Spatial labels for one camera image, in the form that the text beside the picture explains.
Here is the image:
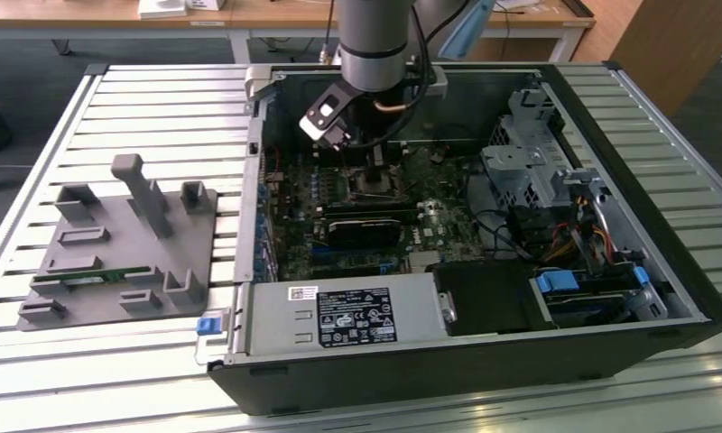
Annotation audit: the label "blue disk carrier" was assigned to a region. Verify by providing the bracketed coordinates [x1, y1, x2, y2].
[533, 269, 581, 298]

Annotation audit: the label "metal drive cage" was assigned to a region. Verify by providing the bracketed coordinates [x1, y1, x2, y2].
[479, 88, 613, 209]

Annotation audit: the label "large black rating label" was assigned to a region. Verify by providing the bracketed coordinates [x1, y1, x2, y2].
[314, 288, 399, 348]

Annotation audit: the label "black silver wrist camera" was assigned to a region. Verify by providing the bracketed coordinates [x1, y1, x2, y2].
[297, 79, 363, 151]

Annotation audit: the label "black graphics card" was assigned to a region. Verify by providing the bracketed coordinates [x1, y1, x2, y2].
[323, 217, 403, 250]

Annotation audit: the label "green RAM stick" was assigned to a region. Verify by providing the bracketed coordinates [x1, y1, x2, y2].
[57, 265, 156, 288]

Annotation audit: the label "black hard disk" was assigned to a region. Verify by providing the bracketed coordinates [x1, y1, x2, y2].
[545, 288, 633, 327]

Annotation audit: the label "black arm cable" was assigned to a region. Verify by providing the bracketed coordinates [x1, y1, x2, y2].
[390, 0, 480, 141]

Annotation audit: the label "black RAM slot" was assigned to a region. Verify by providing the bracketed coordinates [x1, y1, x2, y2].
[322, 210, 416, 223]
[322, 203, 420, 216]

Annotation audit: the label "small silver heatsink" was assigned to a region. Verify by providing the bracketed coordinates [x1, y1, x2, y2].
[407, 251, 446, 273]

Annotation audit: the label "large white box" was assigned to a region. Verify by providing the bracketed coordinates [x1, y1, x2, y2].
[136, 0, 189, 21]

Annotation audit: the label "black plastic drive shroud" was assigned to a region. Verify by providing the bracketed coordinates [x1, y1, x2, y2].
[431, 260, 557, 338]

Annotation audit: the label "grey power supply unit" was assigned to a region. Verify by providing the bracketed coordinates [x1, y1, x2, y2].
[244, 272, 447, 358]

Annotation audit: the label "white papers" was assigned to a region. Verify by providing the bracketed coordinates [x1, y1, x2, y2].
[495, 0, 570, 14]

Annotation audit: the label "blue case latch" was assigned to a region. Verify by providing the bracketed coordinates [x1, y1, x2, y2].
[195, 317, 227, 338]

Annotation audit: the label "wooden desk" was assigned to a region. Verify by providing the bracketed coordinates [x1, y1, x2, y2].
[0, 0, 597, 64]

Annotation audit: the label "black cable bundle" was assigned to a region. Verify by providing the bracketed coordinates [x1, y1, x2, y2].
[467, 205, 549, 265]

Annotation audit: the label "white code sticker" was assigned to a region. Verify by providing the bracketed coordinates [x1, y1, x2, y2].
[284, 283, 322, 302]

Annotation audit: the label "grey case handle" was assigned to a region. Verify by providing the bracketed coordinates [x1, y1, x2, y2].
[241, 66, 279, 101]

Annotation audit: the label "grey parts rack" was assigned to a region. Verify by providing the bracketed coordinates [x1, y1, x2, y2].
[13, 152, 221, 334]

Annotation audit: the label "black open PC case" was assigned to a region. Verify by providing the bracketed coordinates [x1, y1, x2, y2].
[205, 60, 722, 419]

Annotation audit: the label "wooden cabinet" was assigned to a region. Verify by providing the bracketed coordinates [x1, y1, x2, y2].
[569, 0, 722, 119]

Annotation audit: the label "green motherboard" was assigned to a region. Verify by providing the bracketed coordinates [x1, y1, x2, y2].
[263, 143, 488, 281]

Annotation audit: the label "red yellow wire bundle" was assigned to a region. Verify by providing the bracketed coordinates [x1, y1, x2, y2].
[541, 223, 617, 265]

